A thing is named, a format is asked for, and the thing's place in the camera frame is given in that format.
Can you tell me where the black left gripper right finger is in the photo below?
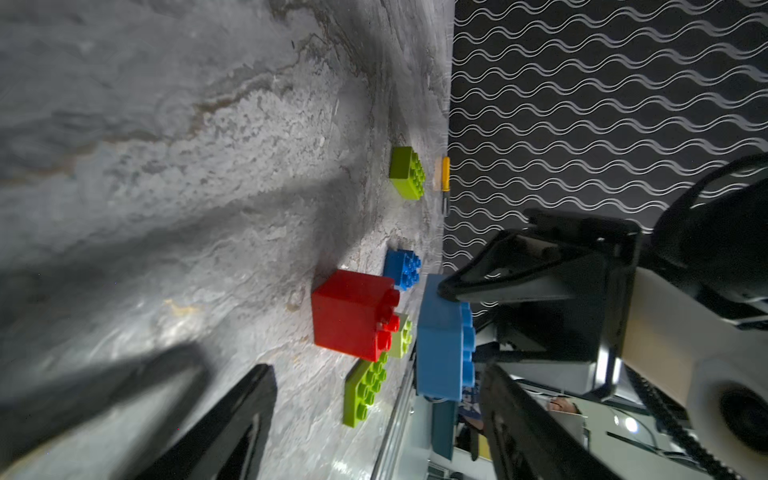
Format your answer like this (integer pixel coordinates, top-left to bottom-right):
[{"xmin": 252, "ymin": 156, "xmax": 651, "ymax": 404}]
[{"xmin": 479, "ymin": 363, "xmax": 618, "ymax": 480}]

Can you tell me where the lime green square lego brick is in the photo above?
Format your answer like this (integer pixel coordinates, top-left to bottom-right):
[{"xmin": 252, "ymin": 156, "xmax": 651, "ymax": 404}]
[{"xmin": 389, "ymin": 146, "xmax": 426, "ymax": 201}]

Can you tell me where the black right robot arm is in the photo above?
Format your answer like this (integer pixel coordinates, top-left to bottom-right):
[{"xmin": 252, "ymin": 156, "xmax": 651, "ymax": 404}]
[{"xmin": 437, "ymin": 153, "xmax": 767, "ymax": 403}]

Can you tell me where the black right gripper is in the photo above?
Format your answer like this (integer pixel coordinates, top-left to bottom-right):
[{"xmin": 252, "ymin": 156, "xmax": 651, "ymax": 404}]
[{"xmin": 438, "ymin": 209, "xmax": 642, "ymax": 399}]

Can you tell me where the yellow handled screwdriver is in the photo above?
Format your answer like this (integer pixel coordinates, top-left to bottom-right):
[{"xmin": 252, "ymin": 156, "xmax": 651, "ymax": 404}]
[{"xmin": 441, "ymin": 157, "xmax": 451, "ymax": 217}]

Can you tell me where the lime green long lego brick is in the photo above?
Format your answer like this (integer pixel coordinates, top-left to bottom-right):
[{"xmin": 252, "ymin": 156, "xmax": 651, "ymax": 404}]
[{"xmin": 343, "ymin": 352, "xmax": 389, "ymax": 428}]

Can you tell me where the light blue lego plate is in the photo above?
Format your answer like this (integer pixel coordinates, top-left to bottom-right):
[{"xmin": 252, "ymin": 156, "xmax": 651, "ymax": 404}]
[{"xmin": 416, "ymin": 274, "xmax": 476, "ymax": 402}]

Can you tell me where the pale green small lego brick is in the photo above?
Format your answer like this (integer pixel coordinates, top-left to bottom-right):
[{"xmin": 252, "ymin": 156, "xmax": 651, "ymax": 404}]
[{"xmin": 389, "ymin": 313, "xmax": 413, "ymax": 359}]

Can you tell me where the dark blue lego brick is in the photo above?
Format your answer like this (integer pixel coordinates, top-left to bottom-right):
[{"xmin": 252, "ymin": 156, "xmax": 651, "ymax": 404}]
[{"xmin": 383, "ymin": 249, "xmax": 422, "ymax": 291}]

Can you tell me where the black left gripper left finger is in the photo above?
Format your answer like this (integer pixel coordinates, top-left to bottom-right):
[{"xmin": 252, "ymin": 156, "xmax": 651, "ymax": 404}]
[{"xmin": 137, "ymin": 364, "xmax": 278, "ymax": 479}]

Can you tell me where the red lego brick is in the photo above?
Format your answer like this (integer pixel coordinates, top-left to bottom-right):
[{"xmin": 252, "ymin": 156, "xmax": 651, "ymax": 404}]
[{"xmin": 311, "ymin": 270, "xmax": 400, "ymax": 362}]

